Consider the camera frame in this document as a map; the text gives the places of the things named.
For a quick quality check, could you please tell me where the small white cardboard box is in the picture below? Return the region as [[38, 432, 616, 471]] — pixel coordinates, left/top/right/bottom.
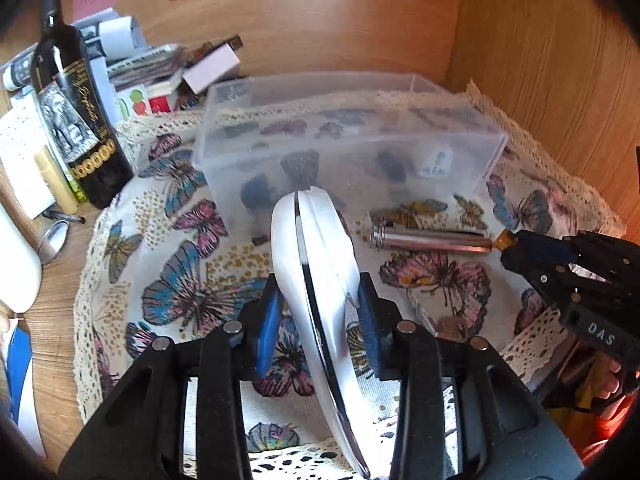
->
[[182, 47, 242, 95]]

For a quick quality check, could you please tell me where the clear plastic storage box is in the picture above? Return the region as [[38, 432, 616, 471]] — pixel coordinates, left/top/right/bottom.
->
[[192, 74, 510, 235]]

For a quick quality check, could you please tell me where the pale yellow tube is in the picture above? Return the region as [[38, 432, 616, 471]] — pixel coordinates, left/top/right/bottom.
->
[[34, 146, 80, 215]]

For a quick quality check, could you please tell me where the stack of printed papers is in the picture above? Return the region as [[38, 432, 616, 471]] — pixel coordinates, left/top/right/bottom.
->
[[74, 7, 187, 93]]

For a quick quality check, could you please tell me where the white carton with fruit print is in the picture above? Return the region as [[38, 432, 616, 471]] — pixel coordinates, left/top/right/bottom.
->
[[116, 82, 184, 122]]

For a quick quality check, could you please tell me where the rolled printed paper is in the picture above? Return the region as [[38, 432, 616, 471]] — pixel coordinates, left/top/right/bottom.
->
[[0, 51, 40, 92]]

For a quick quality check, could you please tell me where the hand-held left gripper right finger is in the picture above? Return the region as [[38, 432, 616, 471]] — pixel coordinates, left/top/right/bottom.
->
[[357, 273, 587, 480]]

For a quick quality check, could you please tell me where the rose gold metal tube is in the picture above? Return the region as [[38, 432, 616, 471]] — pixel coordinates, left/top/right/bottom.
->
[[369, 223, 517, 256]]

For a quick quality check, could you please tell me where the butterfly print lace cloth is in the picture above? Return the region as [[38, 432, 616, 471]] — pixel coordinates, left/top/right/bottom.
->
[[72, 80, 629, 480]]

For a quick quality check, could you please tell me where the white chrome-trimmed handheld device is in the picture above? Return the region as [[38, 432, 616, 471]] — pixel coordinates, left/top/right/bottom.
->
[[270, 186, 374, 479]]

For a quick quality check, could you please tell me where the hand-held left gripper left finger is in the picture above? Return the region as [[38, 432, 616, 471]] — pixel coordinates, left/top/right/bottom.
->
[[59, 274, 286, 480]]

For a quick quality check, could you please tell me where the white rounded plastic object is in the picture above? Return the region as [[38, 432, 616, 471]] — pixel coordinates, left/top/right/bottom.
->
[[0, 204, 44, 314]]

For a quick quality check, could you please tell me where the small round metal mirror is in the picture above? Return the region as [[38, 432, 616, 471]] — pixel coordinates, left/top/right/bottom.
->
[[39, 221, 72, 266]]

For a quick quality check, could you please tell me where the dark wine bottle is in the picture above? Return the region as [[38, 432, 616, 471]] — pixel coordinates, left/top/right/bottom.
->
[[31, 0, 134, 210]]

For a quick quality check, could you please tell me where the person's right hand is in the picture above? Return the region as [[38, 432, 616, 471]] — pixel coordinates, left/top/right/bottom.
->
[[592, 355, 638, 412]]

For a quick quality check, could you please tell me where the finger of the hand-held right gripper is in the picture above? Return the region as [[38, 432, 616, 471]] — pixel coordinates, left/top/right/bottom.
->
[[500, 249, 568, 306], [514, 229, 583, 267]]

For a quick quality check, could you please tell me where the blue and white object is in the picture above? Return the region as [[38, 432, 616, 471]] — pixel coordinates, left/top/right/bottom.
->
[[2, 320, 49, 457]]

